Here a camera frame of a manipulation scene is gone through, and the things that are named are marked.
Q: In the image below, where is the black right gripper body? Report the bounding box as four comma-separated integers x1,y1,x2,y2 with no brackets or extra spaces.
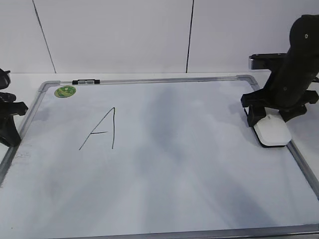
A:
241,74,319,111

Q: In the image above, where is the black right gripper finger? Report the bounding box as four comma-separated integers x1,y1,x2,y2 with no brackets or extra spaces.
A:
244,105,266,127
279,106,307,122

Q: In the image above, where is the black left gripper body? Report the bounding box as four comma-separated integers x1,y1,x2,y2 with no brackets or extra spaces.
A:
0,69,28,118

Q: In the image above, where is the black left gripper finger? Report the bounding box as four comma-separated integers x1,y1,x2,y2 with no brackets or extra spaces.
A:
0,116,21,146

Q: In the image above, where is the white whiteboard eraser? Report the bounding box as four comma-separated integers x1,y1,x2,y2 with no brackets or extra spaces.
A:
253,114,292,148

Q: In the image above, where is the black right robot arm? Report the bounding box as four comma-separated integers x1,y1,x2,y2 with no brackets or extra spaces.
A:
241,14,319,127

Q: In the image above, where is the black clear marker clip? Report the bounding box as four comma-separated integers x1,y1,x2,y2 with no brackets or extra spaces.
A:
72,79,100,85

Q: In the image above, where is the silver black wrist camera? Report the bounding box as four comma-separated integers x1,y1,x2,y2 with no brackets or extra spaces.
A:
249,53,286,71

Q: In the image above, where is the white board with grey frame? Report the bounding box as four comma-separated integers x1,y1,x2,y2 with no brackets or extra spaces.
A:
0,75,319,239

